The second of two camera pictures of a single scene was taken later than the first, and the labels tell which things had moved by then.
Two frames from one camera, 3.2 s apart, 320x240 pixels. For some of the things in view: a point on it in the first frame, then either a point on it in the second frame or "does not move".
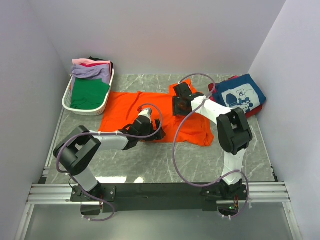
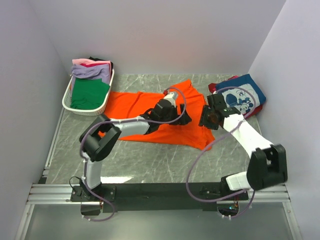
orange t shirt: (121, 109) does not move
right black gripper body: (177, 108) → (206, 119)
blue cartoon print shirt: (241, 92) does not move
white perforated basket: (66, 100) does not move
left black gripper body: (155, 135) → (180, 120)
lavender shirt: (101, 71) does not move
